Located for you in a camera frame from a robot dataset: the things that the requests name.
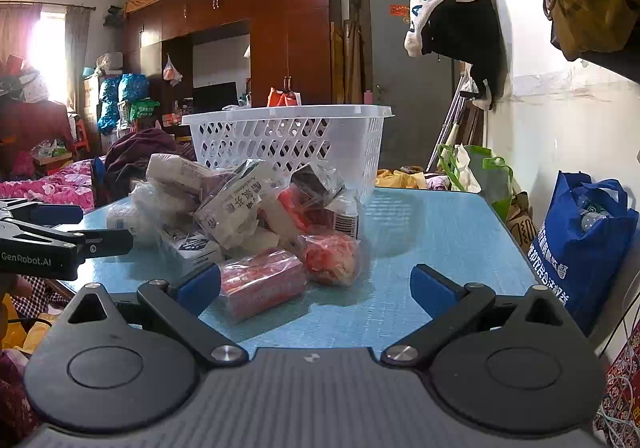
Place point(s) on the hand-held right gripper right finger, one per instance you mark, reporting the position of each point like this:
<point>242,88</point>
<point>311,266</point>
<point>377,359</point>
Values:
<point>432,289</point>

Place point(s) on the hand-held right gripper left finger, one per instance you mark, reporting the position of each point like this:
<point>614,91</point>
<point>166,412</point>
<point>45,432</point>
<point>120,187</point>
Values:
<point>200,287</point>

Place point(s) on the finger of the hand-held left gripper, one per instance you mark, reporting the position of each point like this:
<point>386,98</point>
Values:
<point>105,243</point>
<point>55,214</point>

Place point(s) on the red plastic-wrapped box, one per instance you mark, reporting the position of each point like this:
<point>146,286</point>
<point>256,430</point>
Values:
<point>260,280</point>

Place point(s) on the red packet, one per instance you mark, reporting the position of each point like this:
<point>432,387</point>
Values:
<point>330,258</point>

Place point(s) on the white plastic basket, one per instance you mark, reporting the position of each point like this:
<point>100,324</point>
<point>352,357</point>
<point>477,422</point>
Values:
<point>280,137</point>

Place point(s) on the pink floral blanket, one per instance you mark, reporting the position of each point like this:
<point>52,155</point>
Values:
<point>50,188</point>

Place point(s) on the white and blue box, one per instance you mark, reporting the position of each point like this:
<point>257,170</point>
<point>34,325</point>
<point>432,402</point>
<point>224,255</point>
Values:
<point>190,248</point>

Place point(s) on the clear plastic wrapped bundle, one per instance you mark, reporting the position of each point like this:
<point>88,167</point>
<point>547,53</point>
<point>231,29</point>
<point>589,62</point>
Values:
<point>140,208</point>

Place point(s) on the dark blue chair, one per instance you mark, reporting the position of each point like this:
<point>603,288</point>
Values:
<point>98,177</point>

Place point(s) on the red plastic stool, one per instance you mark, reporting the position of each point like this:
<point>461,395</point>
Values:
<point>82,135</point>

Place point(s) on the white box with black print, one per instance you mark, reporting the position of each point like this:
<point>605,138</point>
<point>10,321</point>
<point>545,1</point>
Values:
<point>235,208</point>

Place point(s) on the dark red cloth cover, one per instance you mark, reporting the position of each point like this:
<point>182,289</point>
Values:
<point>35,127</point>

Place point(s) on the beige wrapped packet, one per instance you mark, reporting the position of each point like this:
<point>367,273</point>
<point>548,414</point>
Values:
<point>175,170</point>

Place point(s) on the maroon cloth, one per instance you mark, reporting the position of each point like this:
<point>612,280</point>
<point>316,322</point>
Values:
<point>140,147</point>

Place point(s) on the brown patterned paper bag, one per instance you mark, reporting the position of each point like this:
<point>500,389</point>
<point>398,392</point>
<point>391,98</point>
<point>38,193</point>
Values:
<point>521,225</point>

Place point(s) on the white striped box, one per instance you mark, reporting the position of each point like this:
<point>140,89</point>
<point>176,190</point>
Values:
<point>345,223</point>

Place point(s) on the yellow cloth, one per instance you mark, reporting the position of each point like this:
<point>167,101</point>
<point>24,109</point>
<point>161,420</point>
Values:
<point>395,179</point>

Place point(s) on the blue plastic bag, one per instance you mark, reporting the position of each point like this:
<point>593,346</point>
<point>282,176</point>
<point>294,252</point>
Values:
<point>109,102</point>
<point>134,86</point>

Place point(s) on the white cloth bag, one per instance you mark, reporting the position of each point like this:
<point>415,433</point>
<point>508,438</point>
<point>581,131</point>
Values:
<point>465,167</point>

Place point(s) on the green shopping bag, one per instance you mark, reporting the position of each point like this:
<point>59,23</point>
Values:
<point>492,177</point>

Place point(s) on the blue tote bag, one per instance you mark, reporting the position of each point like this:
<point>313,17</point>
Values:
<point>565,258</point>

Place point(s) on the green packet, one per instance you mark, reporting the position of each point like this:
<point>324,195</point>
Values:
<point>145,108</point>

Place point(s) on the black and white box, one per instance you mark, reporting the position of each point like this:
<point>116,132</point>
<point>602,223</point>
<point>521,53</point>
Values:
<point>315,180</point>

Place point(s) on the grey curtain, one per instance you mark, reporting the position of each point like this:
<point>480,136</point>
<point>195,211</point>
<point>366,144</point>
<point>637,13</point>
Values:
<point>77,57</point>

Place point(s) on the metal crutches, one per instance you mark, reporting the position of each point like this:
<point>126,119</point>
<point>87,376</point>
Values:
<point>452,117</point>

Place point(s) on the black monitor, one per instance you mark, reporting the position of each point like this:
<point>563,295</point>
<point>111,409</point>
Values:
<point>215,97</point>

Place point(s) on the white hanging plastic bag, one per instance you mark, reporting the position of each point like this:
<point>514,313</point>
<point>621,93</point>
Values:
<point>172,71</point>

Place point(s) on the reddish curtain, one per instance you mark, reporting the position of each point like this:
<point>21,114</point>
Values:
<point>20,32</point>

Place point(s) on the grey door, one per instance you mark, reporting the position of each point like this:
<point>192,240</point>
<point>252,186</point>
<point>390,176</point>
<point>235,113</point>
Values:
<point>410,102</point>

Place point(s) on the pink bottle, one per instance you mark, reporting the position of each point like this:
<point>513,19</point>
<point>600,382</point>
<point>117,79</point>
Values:
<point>369,96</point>

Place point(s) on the orange plastic bag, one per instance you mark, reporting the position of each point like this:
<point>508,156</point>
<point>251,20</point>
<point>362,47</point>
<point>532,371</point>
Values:
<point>282,98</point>

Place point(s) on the red patterned cloth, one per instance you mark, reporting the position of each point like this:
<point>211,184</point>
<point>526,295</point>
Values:
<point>622,393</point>

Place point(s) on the wooden boards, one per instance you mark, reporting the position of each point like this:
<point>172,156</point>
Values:
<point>352,57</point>

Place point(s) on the brown wooden wardrobe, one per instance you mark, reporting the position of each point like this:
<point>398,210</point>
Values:
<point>300,27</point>

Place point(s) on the red paper sign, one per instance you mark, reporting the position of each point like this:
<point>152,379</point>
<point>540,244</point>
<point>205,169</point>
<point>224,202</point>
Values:
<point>399,10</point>

